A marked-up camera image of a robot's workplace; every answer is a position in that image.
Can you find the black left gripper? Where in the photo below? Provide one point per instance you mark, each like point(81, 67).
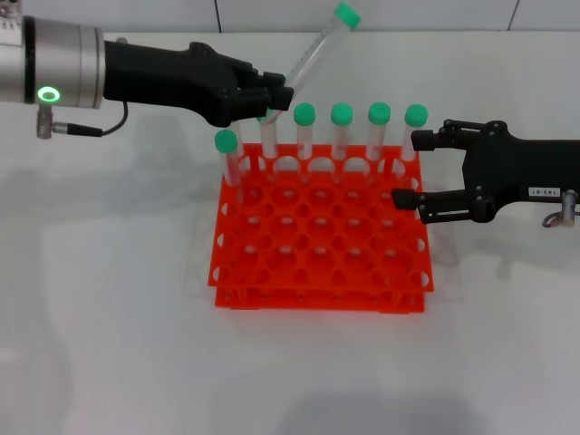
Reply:
point(172, 81)

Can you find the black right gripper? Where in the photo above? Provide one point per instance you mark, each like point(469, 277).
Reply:
point(521, 167)

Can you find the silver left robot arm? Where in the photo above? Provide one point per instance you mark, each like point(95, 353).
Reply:
point(59, 63)

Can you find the orange test tube rack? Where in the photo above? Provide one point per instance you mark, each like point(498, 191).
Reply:
point(317, 272)

